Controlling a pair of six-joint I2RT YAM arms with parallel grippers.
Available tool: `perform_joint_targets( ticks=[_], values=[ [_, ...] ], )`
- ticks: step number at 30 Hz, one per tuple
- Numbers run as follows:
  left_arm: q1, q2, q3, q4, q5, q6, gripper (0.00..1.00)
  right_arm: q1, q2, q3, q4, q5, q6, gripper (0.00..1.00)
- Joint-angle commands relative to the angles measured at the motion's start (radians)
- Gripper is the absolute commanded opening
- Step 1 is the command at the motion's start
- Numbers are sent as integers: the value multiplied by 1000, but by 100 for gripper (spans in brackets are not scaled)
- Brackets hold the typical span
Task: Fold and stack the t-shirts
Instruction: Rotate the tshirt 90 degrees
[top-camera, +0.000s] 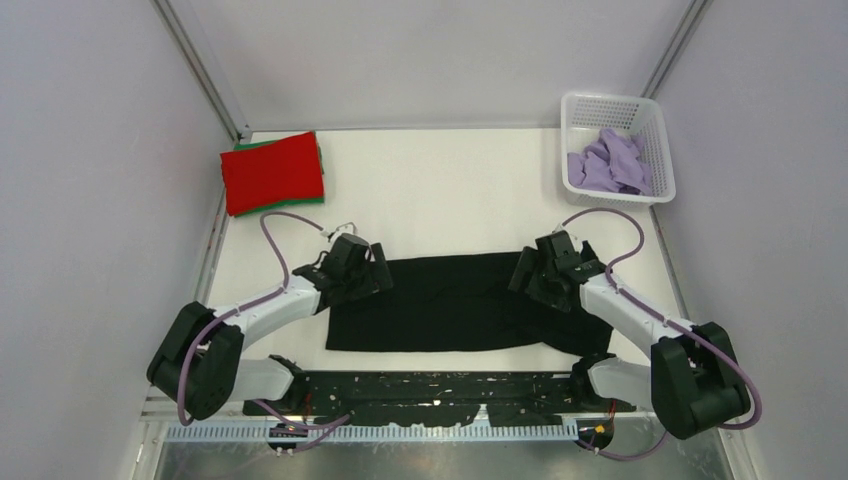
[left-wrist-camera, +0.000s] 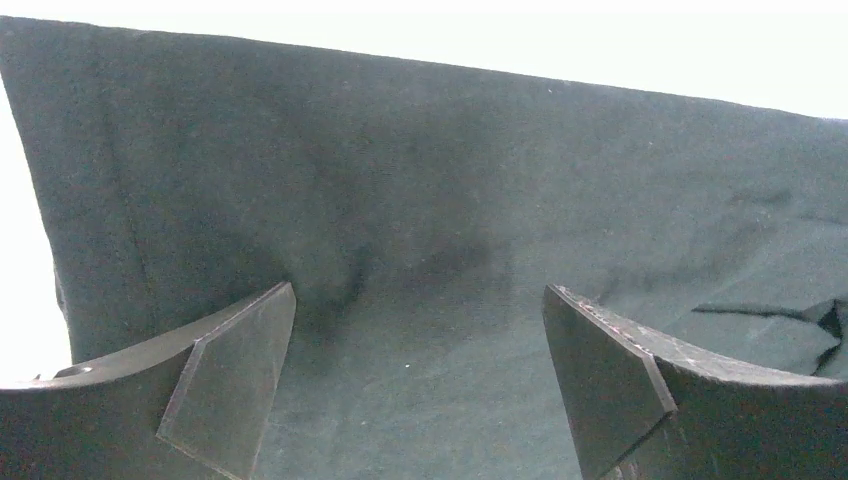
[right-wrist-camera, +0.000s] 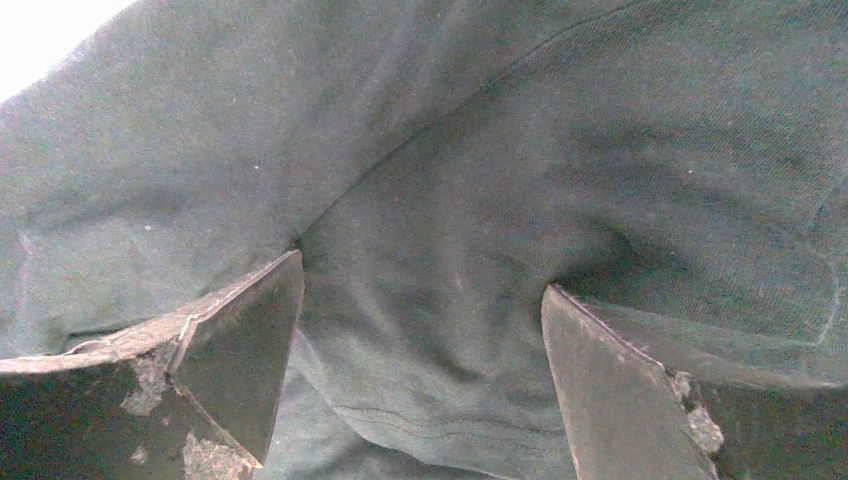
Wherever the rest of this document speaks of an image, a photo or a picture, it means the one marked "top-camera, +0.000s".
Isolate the black t shirt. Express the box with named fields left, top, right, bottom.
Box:
left=325, top=252, right=612, bottom=357

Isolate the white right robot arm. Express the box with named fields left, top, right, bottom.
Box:
left=508, top=231, right=754, bottom=439

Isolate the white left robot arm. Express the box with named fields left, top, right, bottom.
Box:
left=146, top=233, right=393, bottom=422

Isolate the green folded t shirt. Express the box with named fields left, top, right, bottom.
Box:
left=233, top=135, right=327, bottom=215

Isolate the red folded t shirt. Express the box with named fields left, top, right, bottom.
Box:
left=220, top=131, right=326, bottom=218

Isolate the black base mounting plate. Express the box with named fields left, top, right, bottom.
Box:
left=270, top=371, right=635, bottom=427

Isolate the purple crumpled t shirt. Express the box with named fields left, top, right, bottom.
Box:
left=566, top=128, right=653, bottom=196

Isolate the white plastic basket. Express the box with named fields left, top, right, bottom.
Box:
left=561, top=93, right=676, bottom=209

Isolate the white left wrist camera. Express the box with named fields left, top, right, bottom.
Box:
left=321, top=222, right=358, bottom=242

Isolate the white slotted cable duct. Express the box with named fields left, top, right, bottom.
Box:
left=165, top=420, right=578, bottom=443

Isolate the aluminium frame rail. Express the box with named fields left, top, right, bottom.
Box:
left=140, top=372, right=745, bottom=423

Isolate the right aluminium corner post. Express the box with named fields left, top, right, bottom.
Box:
left=641, top=0, right=714, bottom=100

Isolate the aluminium corner post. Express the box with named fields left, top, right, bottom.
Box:
left=152, top=0, right=252, bottom=144
left=641, top=0, right=714, bottom=100

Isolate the left aluminium corner post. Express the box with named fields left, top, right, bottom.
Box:
left=152, top=0, right=252, bottom=144

